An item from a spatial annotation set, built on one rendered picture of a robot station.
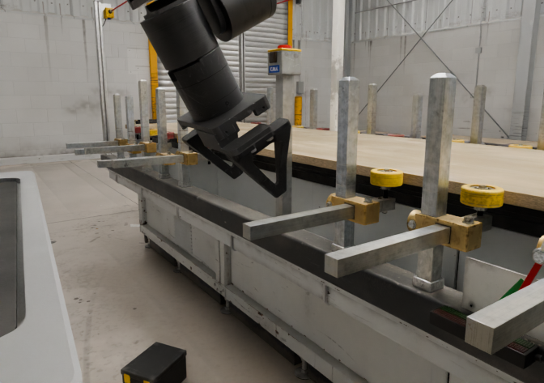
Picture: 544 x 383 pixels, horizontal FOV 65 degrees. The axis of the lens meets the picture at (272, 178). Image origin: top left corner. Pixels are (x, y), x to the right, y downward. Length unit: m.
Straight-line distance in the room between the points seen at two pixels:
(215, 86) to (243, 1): 0.08
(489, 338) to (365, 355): 1.06
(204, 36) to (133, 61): 8.19
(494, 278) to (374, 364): 0.76
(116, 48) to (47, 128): 1.85
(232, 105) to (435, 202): 0.56
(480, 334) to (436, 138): 0.46
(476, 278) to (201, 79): 0.64
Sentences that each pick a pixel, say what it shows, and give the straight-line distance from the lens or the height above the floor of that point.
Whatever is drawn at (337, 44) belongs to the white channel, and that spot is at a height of 1.38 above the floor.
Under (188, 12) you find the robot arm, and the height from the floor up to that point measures 1.16.
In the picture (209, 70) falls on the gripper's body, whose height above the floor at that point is 1.11.
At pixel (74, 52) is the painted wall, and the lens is 8.36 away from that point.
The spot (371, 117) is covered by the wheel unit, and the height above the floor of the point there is 0.98.
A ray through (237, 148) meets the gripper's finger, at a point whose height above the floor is 1.04.
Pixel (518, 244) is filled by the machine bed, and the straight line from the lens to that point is 1.08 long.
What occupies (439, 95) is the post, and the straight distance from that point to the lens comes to 0.88.
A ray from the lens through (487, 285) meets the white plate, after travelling 0.87.
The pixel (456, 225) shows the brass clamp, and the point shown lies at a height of 0.86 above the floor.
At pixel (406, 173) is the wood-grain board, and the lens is 1.13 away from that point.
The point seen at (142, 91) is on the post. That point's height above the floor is 1.12.
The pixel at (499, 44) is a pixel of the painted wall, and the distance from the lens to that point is 9.00.
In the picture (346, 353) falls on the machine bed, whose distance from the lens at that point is 1.62.
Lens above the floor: 1.09
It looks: 11 degrees down
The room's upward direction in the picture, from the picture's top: straight up
